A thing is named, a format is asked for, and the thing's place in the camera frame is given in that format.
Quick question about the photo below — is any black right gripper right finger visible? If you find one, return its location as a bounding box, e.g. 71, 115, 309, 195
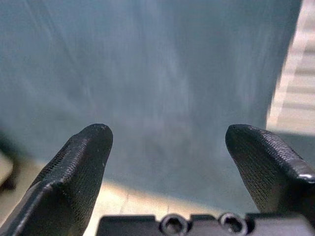
225, 124, 315, 214

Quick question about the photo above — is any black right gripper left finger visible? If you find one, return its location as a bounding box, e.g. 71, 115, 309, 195
3, 123, 114, 236

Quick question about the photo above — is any white duvet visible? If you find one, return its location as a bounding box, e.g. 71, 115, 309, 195
0, 0, 303, 205

